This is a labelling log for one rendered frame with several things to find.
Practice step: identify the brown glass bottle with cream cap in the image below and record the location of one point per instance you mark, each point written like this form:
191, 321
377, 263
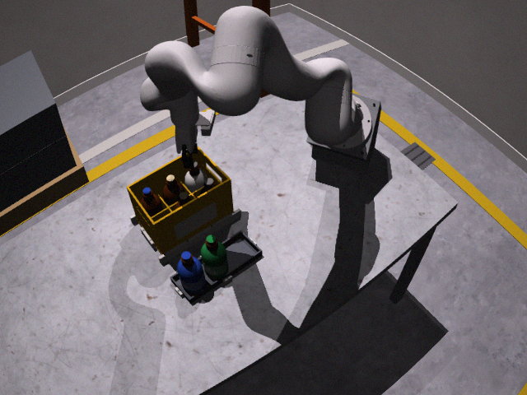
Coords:
183, 198

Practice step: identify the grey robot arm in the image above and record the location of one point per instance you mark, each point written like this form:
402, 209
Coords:
238, 72

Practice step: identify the dark brown bottle with white cap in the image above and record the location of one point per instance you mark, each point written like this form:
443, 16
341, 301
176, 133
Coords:
208, 184

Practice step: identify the white labeled bottle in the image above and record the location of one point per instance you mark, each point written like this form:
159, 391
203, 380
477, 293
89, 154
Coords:
194, 178

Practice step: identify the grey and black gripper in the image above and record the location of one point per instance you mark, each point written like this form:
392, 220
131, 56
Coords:
185, 138

